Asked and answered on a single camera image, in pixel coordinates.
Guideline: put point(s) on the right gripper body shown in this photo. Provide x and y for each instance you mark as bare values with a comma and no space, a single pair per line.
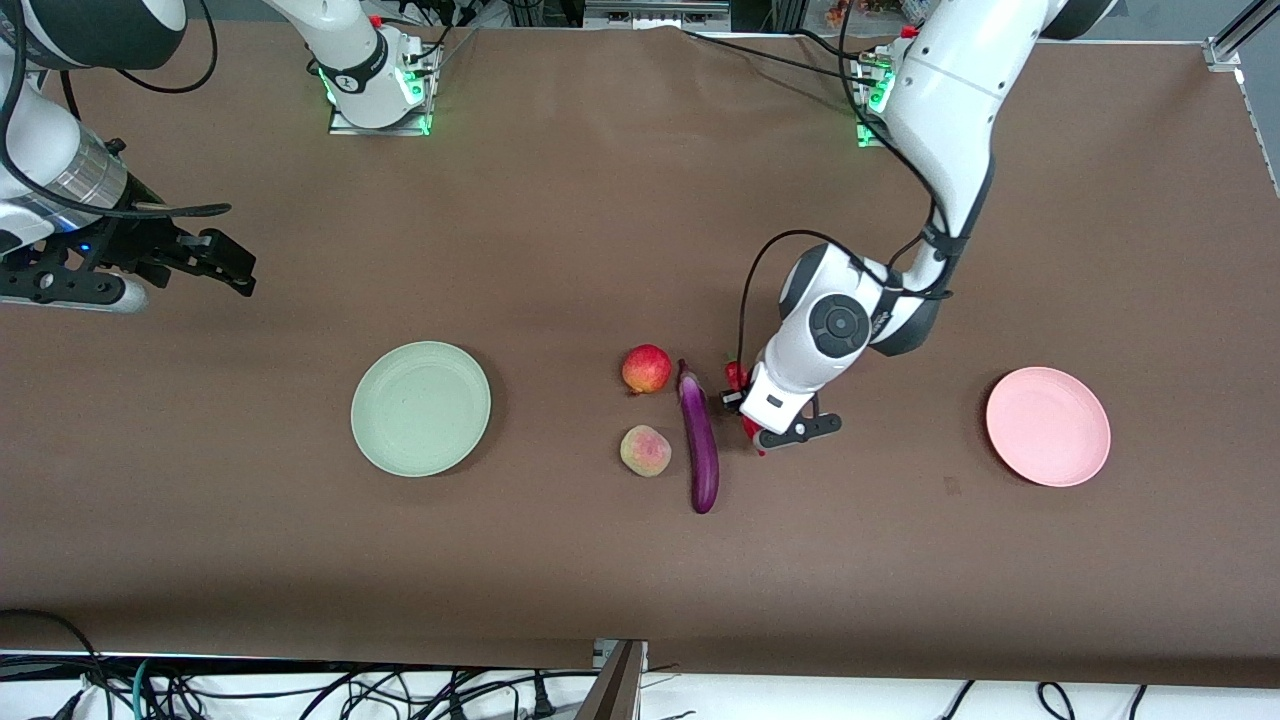
140,251

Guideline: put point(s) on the aluminium frame profile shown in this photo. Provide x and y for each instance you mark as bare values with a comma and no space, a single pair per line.
1225,50

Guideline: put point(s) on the red apple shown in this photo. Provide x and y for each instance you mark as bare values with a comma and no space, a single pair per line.
647,370

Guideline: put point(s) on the aluminium profile post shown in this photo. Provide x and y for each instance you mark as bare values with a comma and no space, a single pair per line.
615,690

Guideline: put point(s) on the pink round plate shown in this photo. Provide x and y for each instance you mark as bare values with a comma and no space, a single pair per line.
1048,428

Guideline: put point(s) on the orange red object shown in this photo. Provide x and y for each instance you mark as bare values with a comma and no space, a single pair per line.
848,10

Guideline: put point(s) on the long purple eggplant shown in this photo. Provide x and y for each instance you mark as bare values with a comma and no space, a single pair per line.
700,440

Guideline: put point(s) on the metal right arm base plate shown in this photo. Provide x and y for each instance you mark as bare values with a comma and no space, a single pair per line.
350,130

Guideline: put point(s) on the black power plug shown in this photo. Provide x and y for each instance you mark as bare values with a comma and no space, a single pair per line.
542,700

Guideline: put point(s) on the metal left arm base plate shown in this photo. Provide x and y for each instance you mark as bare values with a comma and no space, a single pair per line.
868,143

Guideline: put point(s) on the yellow pink peach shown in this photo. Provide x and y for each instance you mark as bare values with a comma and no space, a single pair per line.
645,451

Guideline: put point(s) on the red chili pepper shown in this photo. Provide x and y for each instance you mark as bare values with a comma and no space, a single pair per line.
735,375

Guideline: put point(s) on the brown table cover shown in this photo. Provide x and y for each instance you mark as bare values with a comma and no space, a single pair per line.
600,250

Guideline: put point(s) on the grey metal rack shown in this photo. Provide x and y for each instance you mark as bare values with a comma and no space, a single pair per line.
655,15

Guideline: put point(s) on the light green round plate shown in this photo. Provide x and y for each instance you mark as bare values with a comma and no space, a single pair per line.
420,410

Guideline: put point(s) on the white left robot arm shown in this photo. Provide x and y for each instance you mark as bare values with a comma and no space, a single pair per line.
950,100

